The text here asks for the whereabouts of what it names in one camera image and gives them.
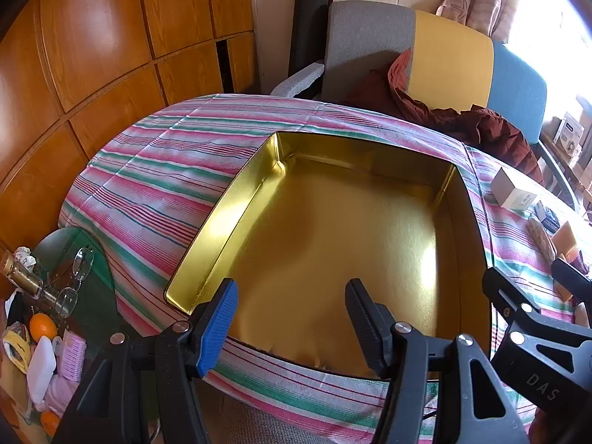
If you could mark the orange fruit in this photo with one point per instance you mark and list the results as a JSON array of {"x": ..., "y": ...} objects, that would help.
[
  {"x": 42, "y": 326},
  {"x": 50, "y": 422}
]

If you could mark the black rolled mat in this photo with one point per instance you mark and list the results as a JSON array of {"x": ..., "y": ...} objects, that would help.
[{"x": 307, "y": 23}]

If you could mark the glass bottle gold cap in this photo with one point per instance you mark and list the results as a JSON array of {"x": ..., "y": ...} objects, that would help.
[{"x": 23, "y": 277}]

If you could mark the white plastic bottle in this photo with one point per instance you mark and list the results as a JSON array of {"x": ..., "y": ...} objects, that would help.
[{"x": 41, "y": 370}]

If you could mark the grey yellow blue chair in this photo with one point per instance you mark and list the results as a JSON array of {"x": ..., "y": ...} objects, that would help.
[{"x": 370, "y": 32}]

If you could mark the eyeglasses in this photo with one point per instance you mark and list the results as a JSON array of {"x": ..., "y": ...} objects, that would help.
[{"x": 67, "y": 301}]

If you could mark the wooden panel cabinet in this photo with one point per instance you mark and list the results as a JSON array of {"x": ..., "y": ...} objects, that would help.
[{"x": 92, "y": 55}]

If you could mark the dark blue packet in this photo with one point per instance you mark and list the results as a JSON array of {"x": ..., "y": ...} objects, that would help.
[{"x": 548, "y": 217}]

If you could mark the gold metal tin box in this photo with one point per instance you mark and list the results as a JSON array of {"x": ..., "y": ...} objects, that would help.
[{"x": 323, "y": 240}]

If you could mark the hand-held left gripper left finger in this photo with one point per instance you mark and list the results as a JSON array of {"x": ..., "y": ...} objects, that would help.
[{"x": 217, "y": 328}]

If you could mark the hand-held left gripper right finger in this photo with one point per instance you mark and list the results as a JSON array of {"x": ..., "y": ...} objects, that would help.
[{"x": 365, "y": 328}]

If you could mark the cream cardboard box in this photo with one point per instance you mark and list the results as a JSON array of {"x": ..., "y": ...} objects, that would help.
[{"x": 508, "y": 185}]

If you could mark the crumpled white tissue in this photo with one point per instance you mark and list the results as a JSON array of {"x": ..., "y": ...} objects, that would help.
[{"x": 24, "y": 257}]

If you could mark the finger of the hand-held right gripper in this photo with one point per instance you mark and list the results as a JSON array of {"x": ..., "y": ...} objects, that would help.
[
  {"x": 508, "y": 298},
  {"x": 573, "y": 280}
]

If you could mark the cluttered wooden desk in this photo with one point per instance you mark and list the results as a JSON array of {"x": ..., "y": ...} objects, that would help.
[{"x": 578, "y": 171}]

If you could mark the glass side table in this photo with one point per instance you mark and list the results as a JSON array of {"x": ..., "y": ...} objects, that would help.
[{"x": 60, "y": 249}]

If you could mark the white box blue print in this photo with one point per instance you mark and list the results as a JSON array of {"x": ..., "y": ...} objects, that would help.
[{"x": 568, "y": 135}]

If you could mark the dark red jacket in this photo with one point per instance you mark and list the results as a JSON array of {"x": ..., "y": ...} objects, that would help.
[{"x": 485, "y": 134}]

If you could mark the tan rough sponge block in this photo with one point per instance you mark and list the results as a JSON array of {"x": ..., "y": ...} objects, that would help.
[{"x": 566, "y": 238}]

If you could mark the striped pink green tablecloth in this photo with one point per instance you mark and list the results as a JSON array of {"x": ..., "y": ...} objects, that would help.
[{"x": 162, "y": 157}]

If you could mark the pink tissue packet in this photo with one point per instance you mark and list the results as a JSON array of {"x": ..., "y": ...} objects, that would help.
[{"x": 71, "y": 354}]

